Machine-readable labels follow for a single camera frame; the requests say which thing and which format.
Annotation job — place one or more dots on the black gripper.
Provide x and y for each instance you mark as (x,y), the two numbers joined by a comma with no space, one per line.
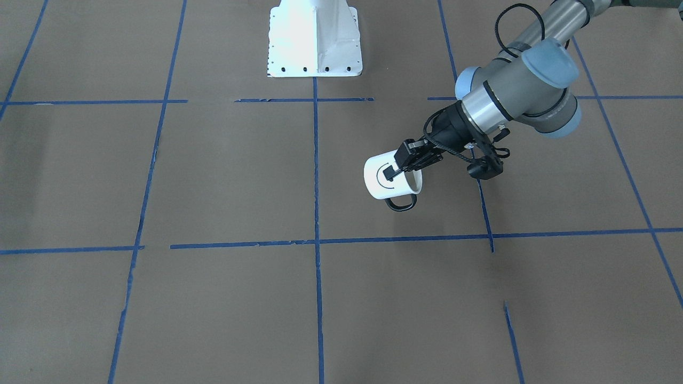
(447,127)

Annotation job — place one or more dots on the white smiley face mug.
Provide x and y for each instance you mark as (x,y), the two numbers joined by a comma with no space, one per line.
(385,181)

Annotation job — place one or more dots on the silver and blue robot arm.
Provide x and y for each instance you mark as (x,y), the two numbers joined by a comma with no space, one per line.
(528,82)

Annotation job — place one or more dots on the brown paper table cover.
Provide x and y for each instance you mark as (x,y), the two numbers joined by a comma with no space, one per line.
(171,214)

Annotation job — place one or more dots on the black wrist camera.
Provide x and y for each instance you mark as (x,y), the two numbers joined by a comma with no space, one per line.
(485,167)

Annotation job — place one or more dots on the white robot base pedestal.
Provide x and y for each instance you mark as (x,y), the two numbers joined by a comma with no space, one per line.
(314,38)

